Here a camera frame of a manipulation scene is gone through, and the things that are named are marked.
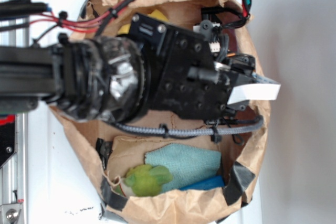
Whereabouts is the grey braided cable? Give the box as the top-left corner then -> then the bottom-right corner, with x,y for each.
111,115 -> 264,143

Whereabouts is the green plush toy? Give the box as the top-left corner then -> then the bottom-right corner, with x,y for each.
112,164 -> 173,198

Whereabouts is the blue block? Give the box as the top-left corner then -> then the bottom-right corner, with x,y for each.
180,176 -> 225,190

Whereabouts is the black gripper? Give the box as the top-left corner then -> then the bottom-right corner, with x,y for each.
129,13 -> 256,120

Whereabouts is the yellow sponge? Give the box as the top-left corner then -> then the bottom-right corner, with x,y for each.
117,9 -> 169,35

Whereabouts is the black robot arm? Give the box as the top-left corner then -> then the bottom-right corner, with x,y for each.
1,14 -> 256,123

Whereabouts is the white ribbon cable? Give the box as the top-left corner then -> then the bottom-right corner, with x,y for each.
227,76 -> 281,105

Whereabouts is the aluminium frame rail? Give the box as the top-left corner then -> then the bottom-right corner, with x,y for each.
1,0 -> 28,223

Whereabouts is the brown paper bag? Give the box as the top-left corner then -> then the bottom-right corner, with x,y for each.
51,0 -> 270,223

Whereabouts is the light blue cloth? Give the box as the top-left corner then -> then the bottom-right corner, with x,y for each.
145,144 -> 222,193

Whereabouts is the black metal bracket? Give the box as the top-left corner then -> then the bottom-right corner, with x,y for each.
0,114 -> 17,168

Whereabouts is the red and black wire bundle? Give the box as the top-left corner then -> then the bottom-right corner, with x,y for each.
0,0 -> 203,38

